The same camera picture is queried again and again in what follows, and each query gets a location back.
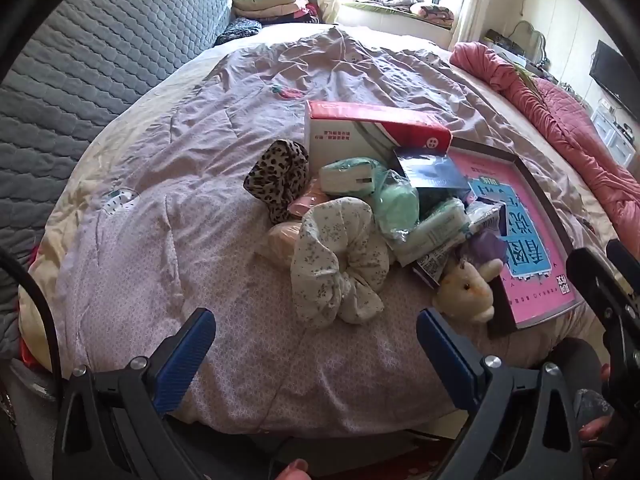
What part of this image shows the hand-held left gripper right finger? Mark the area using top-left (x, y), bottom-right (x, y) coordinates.
top-left (416, 307), bottom-right (586, 480)

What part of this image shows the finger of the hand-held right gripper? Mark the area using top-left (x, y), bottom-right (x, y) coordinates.
top-left (566, 246), bottom-right (640, 346)
top-left (606, 239), bottom-right (640, 291)

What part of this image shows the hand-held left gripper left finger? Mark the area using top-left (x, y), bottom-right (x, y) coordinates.
top-left (52, 307), bottom-right (217, 480)

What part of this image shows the beige plush bunny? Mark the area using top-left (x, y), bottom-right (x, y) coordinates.
top-left (432, 255), bottom-right (505, 325)

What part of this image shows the dark shallow box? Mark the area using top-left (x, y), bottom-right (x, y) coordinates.
top-left (447, 137), bottom-right (586, 340)

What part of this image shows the purple cloth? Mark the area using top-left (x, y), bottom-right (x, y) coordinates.
top-left (467, 230), bottom-right (508, 266)

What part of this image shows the white pack with green print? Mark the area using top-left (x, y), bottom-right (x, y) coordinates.
top-left (395, 197), bottom-right (471, 268)

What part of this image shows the peach cloth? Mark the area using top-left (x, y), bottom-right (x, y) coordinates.
top-left (267, 221), bottom-right (306, 268)

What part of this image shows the white floral scrunchie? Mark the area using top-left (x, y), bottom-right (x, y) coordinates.
top-left (290, 197), bottom-right (392, 330)

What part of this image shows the mint towel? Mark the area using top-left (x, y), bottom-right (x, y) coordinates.
top-left (370, 170), bottom-right (421, 256)

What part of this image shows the pink cloth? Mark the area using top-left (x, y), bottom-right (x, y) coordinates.
top-left (287, 180), bottom-right (328, 221)

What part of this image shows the leopard print scrunchie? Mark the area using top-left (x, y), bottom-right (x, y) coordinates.
top-left (243, 139), bottom-right (311, 226)

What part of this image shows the pink book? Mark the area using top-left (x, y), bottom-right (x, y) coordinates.
top-left (450, 152), bottom-right (576, 328)

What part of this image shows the white cabinet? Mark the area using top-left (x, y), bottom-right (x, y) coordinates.
top-left (590, 105), bottom-right (638, 168)

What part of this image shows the lilac printed bedsheet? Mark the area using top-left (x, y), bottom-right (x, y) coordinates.
top-left (17, 25), bottom-right (621, 436)

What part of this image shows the pink quilt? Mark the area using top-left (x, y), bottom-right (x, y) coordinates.
top-left (449, 40), bottom-right (640, 246)

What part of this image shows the dark blue box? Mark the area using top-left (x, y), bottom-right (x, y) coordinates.
top-left (390, 147), bottom-right (473, 216)

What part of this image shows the black flat television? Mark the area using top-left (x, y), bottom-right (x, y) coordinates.
top-left (589, 40), bottom-right (640, 121)

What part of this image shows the green and white wipes pack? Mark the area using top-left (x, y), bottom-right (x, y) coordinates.
top-left (318, 157), bottom-right (388, 198)

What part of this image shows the green cloth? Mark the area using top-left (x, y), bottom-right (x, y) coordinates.
top-left (512, 62), bottom-right (538, 88)

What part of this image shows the red and white tissue box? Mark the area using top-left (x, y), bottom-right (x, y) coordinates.
top-left (304, 100), bottom-right (453, 173)

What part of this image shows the vanity mirror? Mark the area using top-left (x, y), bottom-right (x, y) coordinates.
top-left (510, 20), bottom-right (548, 68)

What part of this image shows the black storage case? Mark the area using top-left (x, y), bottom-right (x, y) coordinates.
top-left (482, 30), bottom-right (528, 58)

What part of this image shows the bed with beige sheet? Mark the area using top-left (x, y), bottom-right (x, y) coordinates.
top-left (17, 22), bottom-right (640, 441)

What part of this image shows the cream curtain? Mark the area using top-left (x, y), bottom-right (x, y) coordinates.
top-left (452, 0), bottom-right (493, 51)

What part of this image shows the grey quilted headboard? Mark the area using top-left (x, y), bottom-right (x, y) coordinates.
top-left (0, 0), bottom-right (235, 361)

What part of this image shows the rumpled bedding on window seat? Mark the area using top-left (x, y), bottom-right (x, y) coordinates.
top-left (345, 0), bottom-right (456, 23)

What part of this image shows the dark patterned cloth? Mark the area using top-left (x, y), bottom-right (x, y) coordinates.
top-left (215, 16), bottom-right (261, 47)

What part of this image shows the stack of folded clothes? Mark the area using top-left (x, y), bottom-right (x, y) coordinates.
top-left (231, 0), bottom-right (321, 25)

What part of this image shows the black cable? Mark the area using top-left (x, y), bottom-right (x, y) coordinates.
top-left (0, 247), bottom-right (63, 386)

